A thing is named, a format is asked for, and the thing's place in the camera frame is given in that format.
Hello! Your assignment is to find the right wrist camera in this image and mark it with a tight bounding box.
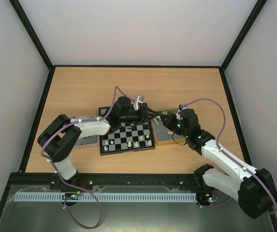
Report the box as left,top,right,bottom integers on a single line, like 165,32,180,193
176,104,183,116

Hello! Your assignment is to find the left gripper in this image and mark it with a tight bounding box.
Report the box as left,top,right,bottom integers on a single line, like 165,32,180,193
120,106,159,125

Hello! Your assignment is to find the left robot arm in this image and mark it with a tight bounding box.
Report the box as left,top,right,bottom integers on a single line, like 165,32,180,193
37,96,159,180

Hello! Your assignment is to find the light blue cable duct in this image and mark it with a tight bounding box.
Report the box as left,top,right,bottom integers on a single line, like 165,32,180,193
14,192,197,203

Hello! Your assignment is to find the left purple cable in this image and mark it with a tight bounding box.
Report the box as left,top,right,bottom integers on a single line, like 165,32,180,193
40,86,134,174

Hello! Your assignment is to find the black silver chessboard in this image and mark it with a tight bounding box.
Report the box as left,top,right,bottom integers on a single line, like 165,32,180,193
99,101,155,156

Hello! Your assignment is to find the gold tin with white pieces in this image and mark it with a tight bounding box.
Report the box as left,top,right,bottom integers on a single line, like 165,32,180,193
151,109,185,146

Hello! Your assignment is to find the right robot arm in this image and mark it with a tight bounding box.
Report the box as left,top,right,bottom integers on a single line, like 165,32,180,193
160,108,277,219

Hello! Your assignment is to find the tin tray with black pieces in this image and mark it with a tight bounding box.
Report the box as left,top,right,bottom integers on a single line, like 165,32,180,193
74,115,99,146

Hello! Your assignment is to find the purple cable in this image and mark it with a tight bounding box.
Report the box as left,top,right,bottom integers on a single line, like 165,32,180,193
40,86,134,174
180,98,277,215

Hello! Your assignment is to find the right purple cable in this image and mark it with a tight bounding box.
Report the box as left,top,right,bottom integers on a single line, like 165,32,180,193
180,98,277,215

